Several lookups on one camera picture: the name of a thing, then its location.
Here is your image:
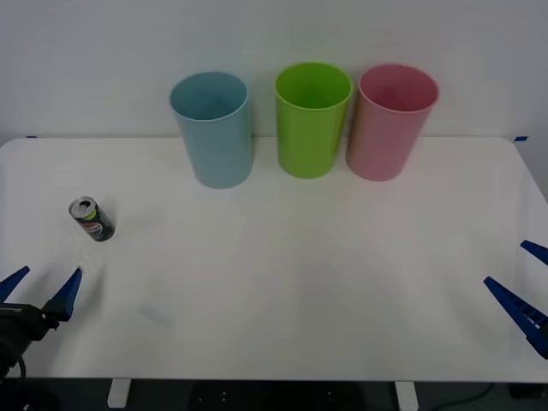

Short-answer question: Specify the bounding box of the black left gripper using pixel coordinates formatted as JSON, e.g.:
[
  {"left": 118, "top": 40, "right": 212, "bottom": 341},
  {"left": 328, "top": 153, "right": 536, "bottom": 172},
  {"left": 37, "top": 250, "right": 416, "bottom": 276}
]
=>
[{"left": 0, "top": 265, "right": 85, "bottom": 343}]

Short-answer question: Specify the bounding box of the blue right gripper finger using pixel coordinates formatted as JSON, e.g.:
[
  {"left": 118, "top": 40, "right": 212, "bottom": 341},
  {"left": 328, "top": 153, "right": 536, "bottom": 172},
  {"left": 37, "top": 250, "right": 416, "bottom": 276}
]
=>
[
  {"left": 519, "top": 239, "right": 548, "bottom": 267},
  {"left": 483, "top": 276, "right": 548, "bottom": 360}
]

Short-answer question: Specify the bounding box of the black drink can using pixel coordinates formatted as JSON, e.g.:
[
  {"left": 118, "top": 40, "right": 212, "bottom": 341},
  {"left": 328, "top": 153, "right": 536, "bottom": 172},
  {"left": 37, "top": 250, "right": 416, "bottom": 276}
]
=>
[{"left": 68, "top": 196, "right": 116, "bottom": 244}]

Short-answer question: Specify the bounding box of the white table leg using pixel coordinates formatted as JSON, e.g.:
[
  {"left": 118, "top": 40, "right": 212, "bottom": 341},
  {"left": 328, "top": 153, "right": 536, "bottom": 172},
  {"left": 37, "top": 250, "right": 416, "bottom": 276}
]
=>
[
  {"left": 394, "top": 380, "right": 419, "bottom": 411},
  {"left": 106, "top": 378, "right": 131, "bottom": 408}
]

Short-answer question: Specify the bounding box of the pink plastic bin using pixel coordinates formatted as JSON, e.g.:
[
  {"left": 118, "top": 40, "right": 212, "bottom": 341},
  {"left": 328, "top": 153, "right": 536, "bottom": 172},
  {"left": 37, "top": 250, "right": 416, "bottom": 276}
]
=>
[{"left": 344, "top": 63, "right": 441, "bottom": 182}]

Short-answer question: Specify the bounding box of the pale blue plastic bin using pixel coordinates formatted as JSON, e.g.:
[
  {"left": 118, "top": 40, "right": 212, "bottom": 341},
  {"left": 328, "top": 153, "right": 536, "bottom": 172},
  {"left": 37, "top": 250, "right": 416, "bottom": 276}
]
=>
[{"left": 169, "top": 70, "right": 253, "bottom": 190}]

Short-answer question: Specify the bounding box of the green plastic bin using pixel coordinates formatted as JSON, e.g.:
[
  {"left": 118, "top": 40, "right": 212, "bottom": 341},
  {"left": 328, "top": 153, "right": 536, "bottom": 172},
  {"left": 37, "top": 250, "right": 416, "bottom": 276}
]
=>
[{"left": 273, "top": 61, "right": 354, "bottom": 180}]

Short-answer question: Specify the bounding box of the black floor cable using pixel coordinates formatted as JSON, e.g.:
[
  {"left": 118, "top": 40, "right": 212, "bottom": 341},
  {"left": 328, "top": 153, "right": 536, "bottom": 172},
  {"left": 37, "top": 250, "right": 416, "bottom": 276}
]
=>
[{"left": 421, "top": 382, "right": 496, "bottom": 410}]

